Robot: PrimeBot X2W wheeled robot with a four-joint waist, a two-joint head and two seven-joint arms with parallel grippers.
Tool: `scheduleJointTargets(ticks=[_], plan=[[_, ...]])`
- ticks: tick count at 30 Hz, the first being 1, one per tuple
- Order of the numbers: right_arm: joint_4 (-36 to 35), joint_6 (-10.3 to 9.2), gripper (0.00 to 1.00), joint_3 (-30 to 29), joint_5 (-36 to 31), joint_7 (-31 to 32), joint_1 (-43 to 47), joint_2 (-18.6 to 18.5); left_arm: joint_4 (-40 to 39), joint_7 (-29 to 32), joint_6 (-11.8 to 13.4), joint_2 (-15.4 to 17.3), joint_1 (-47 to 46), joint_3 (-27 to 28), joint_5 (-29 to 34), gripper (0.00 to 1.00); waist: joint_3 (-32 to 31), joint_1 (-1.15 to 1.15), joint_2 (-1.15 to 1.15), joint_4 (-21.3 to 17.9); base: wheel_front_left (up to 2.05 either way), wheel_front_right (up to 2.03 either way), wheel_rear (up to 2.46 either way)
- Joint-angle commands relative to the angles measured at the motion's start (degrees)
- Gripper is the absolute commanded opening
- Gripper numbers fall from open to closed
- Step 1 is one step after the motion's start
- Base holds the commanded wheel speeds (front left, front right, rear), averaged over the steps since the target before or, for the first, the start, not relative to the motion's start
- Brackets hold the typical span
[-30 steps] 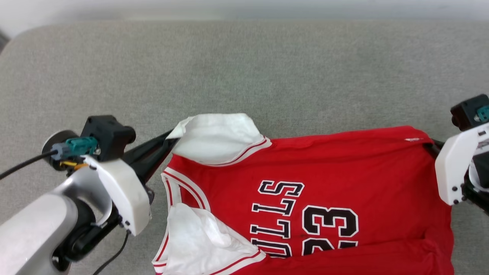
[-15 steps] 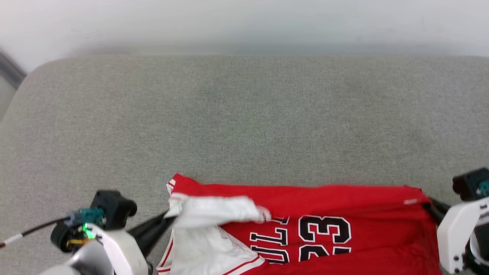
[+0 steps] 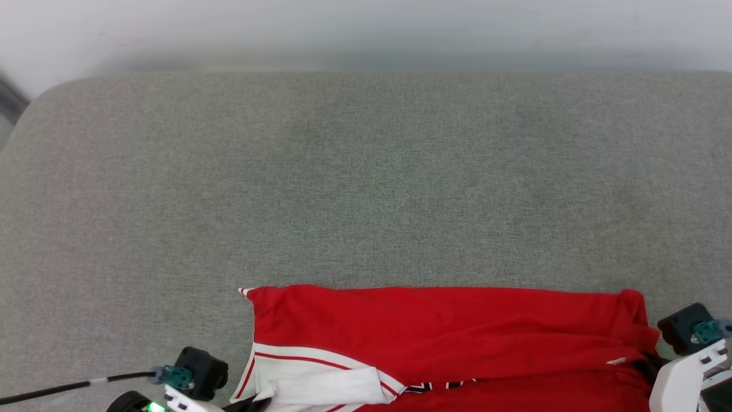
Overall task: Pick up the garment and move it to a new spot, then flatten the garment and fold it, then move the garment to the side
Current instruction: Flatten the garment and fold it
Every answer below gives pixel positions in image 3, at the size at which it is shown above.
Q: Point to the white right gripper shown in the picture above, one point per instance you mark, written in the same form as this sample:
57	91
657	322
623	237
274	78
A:
683	380

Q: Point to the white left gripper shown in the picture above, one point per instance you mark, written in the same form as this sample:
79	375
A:
186	403

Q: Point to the red Bulls basketball jersey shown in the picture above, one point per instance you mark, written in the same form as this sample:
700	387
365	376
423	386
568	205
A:
457	326

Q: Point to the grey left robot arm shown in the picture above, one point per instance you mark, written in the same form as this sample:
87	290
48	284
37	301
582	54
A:
134	402

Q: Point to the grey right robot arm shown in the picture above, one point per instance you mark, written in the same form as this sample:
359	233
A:
717	395

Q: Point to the grey fabric sofa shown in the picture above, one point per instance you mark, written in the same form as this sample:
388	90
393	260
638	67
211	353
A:
343	183

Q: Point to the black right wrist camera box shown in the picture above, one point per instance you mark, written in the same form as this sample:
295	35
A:
686	329

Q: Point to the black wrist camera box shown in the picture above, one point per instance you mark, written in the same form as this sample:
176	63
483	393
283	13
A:
686	329
197	372

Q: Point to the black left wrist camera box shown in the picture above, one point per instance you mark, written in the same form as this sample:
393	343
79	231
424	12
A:
197	372

